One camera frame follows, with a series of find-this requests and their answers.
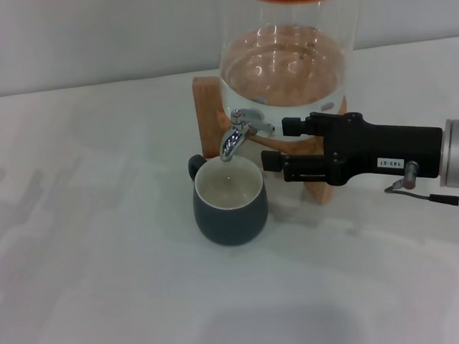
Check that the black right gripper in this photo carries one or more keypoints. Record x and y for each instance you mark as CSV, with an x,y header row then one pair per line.
x,y
387,151

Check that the chrome metal faucet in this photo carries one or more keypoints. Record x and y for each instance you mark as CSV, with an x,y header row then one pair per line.
x,y
234,138

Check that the dark cup with white inside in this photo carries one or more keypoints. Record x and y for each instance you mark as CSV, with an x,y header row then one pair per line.
x,y
231,224

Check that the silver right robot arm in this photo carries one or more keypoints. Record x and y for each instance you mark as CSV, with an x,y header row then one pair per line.
x,y
457,152

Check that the clear glass water dispenser jar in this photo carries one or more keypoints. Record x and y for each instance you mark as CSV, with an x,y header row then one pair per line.
x,y
286,64

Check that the wooden dispenser stand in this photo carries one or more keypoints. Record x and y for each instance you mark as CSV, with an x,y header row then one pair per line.
x,y
208,116

